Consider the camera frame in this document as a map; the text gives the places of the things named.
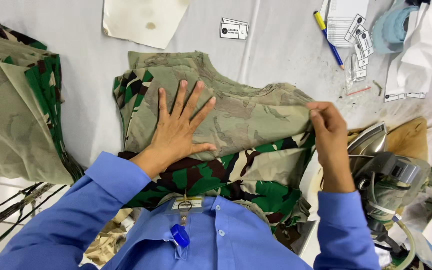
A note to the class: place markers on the white printed paper sheet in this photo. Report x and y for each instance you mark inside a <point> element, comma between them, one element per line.
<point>341,20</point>

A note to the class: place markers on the tan iron rest pad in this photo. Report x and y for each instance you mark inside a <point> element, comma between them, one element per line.
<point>407,138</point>

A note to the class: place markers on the person's right hand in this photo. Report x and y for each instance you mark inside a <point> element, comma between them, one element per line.
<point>330,135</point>

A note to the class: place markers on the camouflage fabric garment piece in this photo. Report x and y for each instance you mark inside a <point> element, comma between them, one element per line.
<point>216,123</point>

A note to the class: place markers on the person's left hand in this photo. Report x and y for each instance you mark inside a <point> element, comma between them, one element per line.
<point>176,131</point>

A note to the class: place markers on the heap of beige fabric scraps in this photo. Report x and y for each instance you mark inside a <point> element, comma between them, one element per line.
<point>109,238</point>

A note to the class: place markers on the clear plastic label bag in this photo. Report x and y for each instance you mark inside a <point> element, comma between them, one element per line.
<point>351,73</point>

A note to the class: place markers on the blue pencil with yellow cap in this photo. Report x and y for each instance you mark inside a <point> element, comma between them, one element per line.
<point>328,39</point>

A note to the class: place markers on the person's blue shirt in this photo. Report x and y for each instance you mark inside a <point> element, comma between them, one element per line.
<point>216,240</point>

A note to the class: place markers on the blue badge reel clip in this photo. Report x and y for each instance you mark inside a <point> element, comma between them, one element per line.
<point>180,235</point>

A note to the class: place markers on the clear id badge holder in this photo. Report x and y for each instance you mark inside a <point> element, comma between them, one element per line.
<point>185,204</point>

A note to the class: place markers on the thin red stick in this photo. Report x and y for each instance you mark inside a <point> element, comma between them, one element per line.
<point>358,91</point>

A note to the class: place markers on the white paper pattern piece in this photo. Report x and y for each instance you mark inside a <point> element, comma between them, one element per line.
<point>418,56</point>

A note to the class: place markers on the heap of white size labels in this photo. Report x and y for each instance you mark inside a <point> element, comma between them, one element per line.
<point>361,47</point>

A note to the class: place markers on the pile of camouflage fabric pieces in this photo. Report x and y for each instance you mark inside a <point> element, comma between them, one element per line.
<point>17,101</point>

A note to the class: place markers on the small stack of white size labels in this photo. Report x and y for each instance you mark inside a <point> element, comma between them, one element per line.
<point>234,29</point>

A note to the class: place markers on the light blue cloth roll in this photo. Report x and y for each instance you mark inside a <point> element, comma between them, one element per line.
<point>392,28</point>

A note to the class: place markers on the stained cream paper sheet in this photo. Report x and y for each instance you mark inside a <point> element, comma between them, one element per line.
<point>144,20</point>

